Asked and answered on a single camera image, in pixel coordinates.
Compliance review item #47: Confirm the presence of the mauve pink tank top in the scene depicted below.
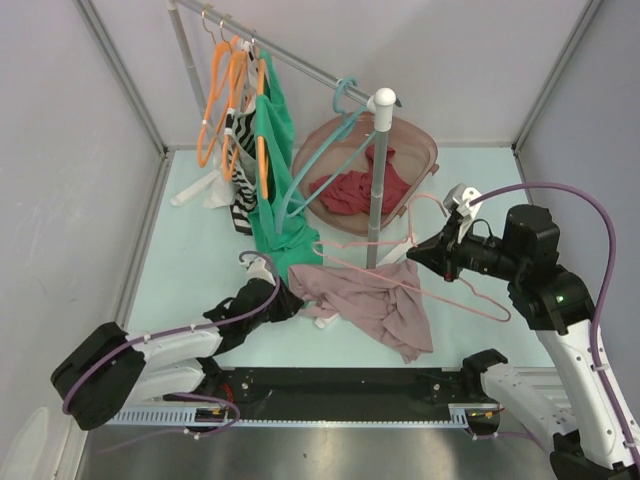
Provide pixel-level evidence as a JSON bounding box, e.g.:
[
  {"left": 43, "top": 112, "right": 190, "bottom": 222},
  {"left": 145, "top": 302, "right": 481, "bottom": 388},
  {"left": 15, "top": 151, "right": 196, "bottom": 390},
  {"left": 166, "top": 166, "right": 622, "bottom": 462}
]
[{"left": 288, "top": 260, "right": 434, "bottom": 364}]

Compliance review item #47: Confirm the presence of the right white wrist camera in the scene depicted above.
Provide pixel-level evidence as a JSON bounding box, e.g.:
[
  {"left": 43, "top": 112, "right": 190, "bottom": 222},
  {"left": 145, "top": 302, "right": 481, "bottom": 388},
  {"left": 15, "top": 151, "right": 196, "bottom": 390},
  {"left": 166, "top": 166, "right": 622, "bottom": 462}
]
[{"left": 443, "top": 183, "right": 482, "bottom": 242}]

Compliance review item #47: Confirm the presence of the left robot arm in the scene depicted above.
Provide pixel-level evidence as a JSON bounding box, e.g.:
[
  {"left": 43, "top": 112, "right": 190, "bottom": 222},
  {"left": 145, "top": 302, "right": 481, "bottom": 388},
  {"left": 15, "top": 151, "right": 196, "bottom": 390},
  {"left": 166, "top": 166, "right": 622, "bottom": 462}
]
[{"left": 50, "top": 278, "right": 304, "bottom": 431}]

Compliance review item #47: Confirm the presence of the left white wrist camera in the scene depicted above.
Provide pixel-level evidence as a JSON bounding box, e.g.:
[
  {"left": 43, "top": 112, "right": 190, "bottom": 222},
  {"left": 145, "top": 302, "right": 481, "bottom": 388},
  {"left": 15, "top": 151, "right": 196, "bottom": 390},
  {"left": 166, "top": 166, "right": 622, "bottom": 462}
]
[{"left": 239, "top": 251, "right": 279, "bottom": 286}]

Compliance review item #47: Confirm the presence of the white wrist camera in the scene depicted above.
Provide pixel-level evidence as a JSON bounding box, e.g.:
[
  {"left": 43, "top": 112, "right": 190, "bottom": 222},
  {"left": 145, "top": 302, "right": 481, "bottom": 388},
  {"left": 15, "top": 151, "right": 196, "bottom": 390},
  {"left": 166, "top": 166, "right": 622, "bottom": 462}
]
[
  {"left": 443, "top": 183, "right": 482, "bottom": 242},
  {"left": 239, "top": 251, "right": 279, "bottom": 286}
]

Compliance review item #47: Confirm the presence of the white garment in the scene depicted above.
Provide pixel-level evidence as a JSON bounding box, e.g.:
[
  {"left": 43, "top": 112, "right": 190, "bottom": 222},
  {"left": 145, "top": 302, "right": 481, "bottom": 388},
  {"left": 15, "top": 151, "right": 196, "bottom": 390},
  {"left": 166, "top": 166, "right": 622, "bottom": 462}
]
[{"left": 205, "top": 37, "right": 245, "bottom": 209}]

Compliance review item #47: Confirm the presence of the pink hanger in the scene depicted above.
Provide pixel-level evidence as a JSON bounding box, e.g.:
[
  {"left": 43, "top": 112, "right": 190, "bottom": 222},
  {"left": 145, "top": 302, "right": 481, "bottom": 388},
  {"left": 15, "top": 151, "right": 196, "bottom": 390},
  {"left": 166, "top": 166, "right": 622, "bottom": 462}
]
[{"left": 312, "top": 194, "right": 512, "bottom": 323}]

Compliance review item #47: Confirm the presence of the red garment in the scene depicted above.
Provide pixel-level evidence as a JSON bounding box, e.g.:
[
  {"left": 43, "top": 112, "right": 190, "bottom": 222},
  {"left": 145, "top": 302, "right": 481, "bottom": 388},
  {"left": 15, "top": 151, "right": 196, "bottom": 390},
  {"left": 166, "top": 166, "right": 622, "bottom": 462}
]
[{"left": 311, "top": 145, "right": 410, "bottom": 216}]

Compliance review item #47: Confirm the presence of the white cable duct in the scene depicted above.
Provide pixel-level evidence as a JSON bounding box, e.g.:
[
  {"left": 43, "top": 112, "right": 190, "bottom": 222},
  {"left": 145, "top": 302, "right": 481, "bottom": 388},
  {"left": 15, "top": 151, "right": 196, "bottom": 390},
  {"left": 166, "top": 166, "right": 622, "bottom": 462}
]
[{"left": 107, "top": 403, "right": 500, "bottom": 430}]

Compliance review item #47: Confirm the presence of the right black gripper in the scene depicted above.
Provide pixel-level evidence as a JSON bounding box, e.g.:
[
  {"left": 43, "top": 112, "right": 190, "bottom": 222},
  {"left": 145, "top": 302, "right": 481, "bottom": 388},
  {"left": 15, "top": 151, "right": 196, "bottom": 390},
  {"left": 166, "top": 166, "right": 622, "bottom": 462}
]
[{"left": 406, "top": 214, "right": 524, "bottom": 283}]

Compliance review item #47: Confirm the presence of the black white striped top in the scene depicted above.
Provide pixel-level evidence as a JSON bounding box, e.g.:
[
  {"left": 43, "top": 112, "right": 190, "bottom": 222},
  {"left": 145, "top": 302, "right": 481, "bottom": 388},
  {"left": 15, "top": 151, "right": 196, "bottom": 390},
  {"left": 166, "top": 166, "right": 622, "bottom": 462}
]
[{"left": 224, "top": 41, "right": 257, "bottom": 236}]

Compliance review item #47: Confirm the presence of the brown plastic basket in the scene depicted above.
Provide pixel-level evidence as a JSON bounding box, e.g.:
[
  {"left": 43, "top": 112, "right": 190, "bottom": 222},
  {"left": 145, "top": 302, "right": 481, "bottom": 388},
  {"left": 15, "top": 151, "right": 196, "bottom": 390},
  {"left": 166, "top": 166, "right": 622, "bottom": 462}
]
[{"left": 292, "top": 113, "right": 439, "bottom": 237}]

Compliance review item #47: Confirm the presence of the grey clothes rack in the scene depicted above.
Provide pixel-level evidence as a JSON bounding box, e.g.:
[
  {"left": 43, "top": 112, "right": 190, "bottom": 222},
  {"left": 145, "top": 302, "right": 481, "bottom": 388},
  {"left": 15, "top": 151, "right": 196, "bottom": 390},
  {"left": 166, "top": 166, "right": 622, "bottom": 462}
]
[{"left": 167, "top": 1, "right": 399, "bottom": 270}]

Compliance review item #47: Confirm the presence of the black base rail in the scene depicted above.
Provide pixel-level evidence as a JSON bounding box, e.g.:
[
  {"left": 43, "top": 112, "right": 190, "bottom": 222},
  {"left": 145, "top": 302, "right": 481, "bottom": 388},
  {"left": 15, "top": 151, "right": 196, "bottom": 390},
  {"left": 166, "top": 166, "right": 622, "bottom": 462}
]
[{"left": 193, "top": 367, "right": 498, "bottom": 419}]

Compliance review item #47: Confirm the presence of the teal hanger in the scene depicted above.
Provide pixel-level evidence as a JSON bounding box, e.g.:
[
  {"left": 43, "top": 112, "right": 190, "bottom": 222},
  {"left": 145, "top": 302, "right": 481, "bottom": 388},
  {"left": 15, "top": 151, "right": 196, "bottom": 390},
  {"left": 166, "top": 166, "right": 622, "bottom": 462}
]
[{"left": 274, "top": 77, "right": 397, "bottom": 234}]

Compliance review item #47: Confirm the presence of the orange hanger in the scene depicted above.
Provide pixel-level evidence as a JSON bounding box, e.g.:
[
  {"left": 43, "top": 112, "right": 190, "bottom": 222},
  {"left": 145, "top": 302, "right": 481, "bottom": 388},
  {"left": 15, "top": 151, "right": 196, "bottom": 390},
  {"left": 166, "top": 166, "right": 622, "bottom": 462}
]
[
  {"left": 221, "top": 47, "right": 247, "bottom": 182},
  {"left": 196, "top": 4, "right": 234, "bottom": 168},
  {"left": 251, "top": 38, "right": 269, "bottom": 200}
]

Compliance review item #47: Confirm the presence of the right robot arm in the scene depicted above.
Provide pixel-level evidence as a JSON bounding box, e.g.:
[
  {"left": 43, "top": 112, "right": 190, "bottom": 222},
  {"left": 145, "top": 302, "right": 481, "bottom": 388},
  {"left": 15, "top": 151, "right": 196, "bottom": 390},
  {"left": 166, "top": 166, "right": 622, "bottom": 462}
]
[{"left": 406, "top": 204, "right": 639, "bottom": 479}]

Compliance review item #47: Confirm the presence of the green tank top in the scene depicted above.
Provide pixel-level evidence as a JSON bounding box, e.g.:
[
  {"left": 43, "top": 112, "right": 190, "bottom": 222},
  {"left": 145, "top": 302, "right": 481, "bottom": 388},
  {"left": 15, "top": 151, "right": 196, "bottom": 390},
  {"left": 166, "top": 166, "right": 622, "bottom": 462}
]
[{"left": 249, "top": 50, "right": 323, "bottom": 279}]

